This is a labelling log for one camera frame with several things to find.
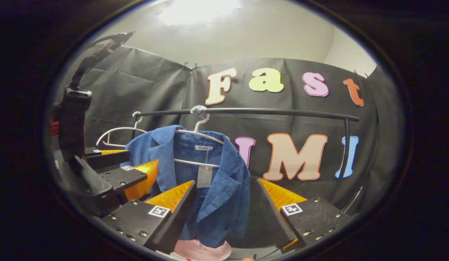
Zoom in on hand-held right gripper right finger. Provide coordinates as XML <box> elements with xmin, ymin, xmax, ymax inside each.
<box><xmin>250</xmin><ymin>177</ymin><xmax>353</xmax><ymax>254</ymax></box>

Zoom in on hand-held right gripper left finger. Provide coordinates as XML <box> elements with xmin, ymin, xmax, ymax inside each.
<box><xmin>100</xmin><ymin>179</ymin><xmax>198</xmax><ymax>255</ymax></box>

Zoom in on pink laundry hamper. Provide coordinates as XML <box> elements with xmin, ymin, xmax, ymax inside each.
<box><xmin>173</xmin><ymin>239</ymin><xmax>232</xmax><ymax>261</ymax></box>

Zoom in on blue corduroy jacket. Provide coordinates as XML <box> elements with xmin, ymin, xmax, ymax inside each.
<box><xmin>120</xmin><ymin>125</ymin><xmax>251</xmax><ymax>249</ymax></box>

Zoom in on white plastic hanger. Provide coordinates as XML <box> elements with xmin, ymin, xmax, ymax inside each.
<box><xmin>96</xmin><ymin>111</ymin><xmax>149</xmax><ymax>147</ymax></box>

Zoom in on white hanger with taped hook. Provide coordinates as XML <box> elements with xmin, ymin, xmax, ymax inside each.
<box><xmin>174</xmin><ymin>105</ymin><xmax>228</xmax><ymax>168</ymax></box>

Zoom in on black metal clothes rack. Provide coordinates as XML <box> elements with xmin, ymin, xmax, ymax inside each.
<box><xmin>132</xmin><ymin>107</ymin><xmax>363</xmax><ymax>215</ymax></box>

